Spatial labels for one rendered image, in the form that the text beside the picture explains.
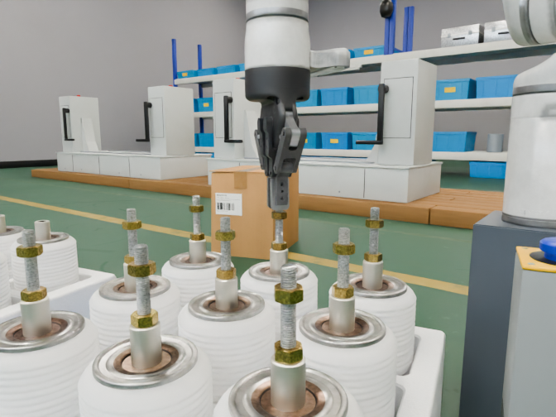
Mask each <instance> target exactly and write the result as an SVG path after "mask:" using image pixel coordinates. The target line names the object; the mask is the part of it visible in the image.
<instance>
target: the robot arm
mask: <svg viewBox="0 0 556 417"><path fill-rule="evenodd" d="M502 2H503V7H504V13H505V19H506V25H507V28H508V31H509V33H510V36H511V38H512V40H513V41H514V42H515V43H516V44H517V45H519V46H537V45H544V44H549V43H555V42H556V0H502ZM246 18H247V28H246V35H245V45H244V53H245V97H246V99H247V100H248V101H250V102H254V103H261V116H260V118H258V119H257V129H255V131H254V137H255V142H256V148H257V153H258V157H259V161H260V167H261V169H262V170H264V173H265V176H268V178H267V206H268V207H269V208H270V209H273V210H287V209H288V208H289V206H290V191H289V178H288V177H291V175H292V173H296V172H297V170H298V166H299V163H300V157H301V155H302V151H303V149H304V144H305V140H306V137H307V130H306V128H305V127H299V124H300V122H299V119H298V113H297V108H296V103H299V102H304V101H307V100H308V99H309V97H310V76H311V77H319V76H325V75H328V74H332V73H336V72H338V71H341V70H345V69H348V68H349V67H350V52H349V51H348V49H346V48H336V49H331V50H318V51H315V50H310V39H309V23H308V22H309V0H246ZM512 96H513V97H512V103H511V112H510V132H509V142H508V152H507V162H506V180H505V189H504V198H503V208H502V218H501V219H502V220H503V221H505V222H508V223H513V224H517V225H522V226H528V227H535V228H556V52H555V53H554V54H553V55H552V56H550V57H549V58H548V59H547V60H546V61H544V62H543V63H541V64H539V65H537V66H535V67H534V68H531V69H528V70H526V71H525V72H523V73H521V74H519V75H517V76H516V78H515V80H514V84H513V92H512Z"/></svg>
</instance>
